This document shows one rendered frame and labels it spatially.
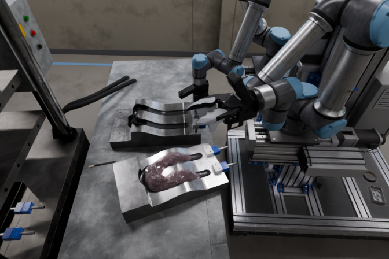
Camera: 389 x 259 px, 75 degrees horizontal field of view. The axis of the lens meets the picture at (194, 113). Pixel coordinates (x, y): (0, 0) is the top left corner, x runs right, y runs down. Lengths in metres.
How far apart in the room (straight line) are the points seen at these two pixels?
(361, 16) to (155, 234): 1.09
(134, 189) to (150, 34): 2.64
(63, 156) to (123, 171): 0.45
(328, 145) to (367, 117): 0.27
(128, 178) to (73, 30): 2.90
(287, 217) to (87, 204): 1.29
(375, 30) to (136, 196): 1.03
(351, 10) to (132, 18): 2.91
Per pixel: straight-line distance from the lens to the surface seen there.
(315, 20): 0.95
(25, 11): 1.64
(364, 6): 0.90
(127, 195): 1.20
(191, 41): 3.54
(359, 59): 0.95
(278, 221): 1.94
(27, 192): 1.40
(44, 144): 1.71
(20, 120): 1.52
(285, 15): 3.51
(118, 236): 1.26
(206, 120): 0.67
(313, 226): 2.00
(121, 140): 1.46
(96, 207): 1.34
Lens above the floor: 1.95
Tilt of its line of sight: 45 degrees down
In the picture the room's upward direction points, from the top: straight up
